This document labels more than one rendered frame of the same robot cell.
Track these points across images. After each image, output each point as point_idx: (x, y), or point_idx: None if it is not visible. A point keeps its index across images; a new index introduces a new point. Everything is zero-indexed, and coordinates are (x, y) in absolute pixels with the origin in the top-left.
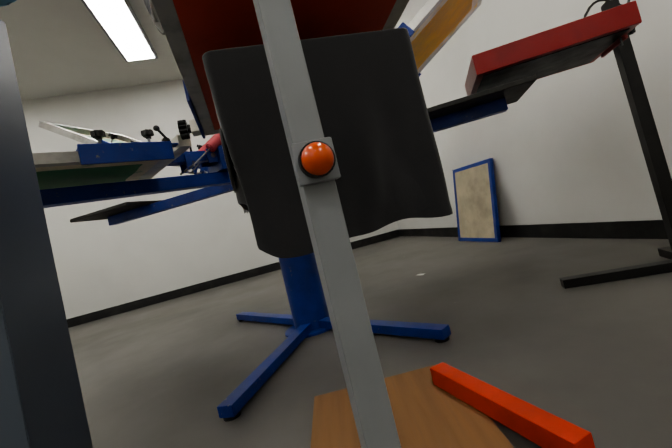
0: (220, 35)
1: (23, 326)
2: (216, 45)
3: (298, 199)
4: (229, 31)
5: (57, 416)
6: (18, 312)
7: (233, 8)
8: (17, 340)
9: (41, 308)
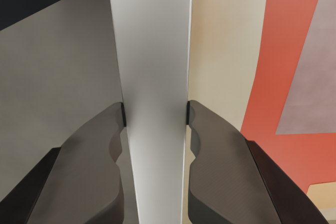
0: (280, 86)
1: None
2: (274, 41)
3: None
4: (302, 97)
5: None
6: (22, 3)
7: (293, 160)
8: (33, 6)
9: None
